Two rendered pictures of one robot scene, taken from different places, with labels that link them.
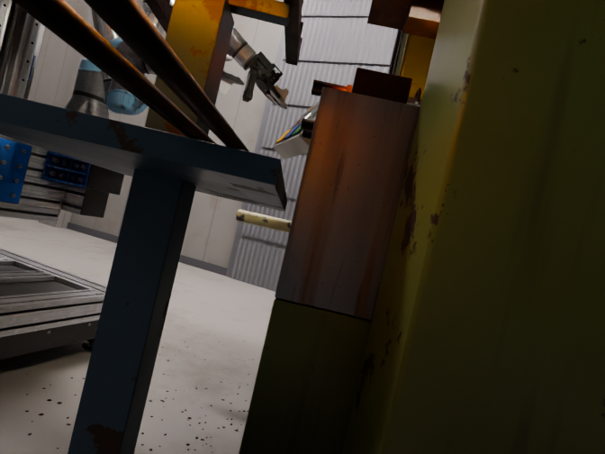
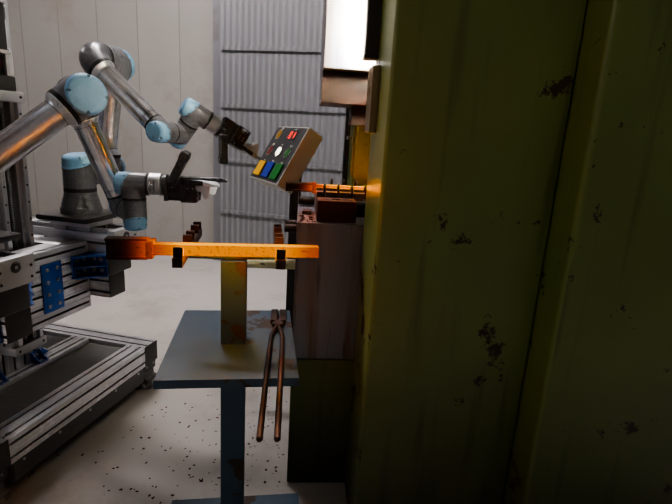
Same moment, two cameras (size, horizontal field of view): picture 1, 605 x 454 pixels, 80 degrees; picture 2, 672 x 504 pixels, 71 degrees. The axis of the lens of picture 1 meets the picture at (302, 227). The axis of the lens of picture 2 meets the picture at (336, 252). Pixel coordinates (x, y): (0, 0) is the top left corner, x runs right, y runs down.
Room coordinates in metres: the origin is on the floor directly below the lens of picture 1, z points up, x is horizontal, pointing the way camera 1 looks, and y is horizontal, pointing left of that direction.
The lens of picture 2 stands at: (-0.66, 0.08, 1.17)
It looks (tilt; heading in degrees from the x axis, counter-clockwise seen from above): 14 degrees down; 352
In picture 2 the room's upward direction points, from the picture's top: 3 degrees clockwise
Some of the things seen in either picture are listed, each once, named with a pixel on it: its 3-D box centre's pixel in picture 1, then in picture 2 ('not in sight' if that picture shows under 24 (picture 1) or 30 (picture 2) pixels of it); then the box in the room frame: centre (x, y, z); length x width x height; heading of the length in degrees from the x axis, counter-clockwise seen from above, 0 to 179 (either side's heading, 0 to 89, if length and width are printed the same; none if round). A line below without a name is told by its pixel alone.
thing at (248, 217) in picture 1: (294, 228); (288, 264); (1.32, 0.03, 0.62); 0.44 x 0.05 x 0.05; 87
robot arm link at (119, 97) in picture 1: (124, 93); (133, 212); (0.99, 0.57, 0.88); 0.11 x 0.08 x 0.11; 33
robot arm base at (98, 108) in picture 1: (88, 110); (81, 199); (1.30, 0.85, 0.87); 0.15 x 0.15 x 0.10
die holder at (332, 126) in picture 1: (410, 224); (374, 277); (0.91, -0.26, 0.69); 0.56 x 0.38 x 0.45; 87
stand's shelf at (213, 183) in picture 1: (169, 169); (233, 342); (0.46, 0.18, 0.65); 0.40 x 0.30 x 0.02; 2
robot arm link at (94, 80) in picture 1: (97, 80); (80, 169); (1.30, 0.85, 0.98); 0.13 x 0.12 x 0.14; 159
